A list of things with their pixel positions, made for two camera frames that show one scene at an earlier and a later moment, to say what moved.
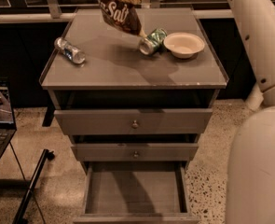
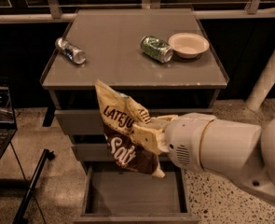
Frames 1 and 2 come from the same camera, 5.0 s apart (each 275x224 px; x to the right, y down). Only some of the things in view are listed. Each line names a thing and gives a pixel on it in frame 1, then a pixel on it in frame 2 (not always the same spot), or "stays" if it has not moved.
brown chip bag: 117,4 -> 119,114
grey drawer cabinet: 133,103 stays
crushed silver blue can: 72,52 stays
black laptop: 1,126 stays
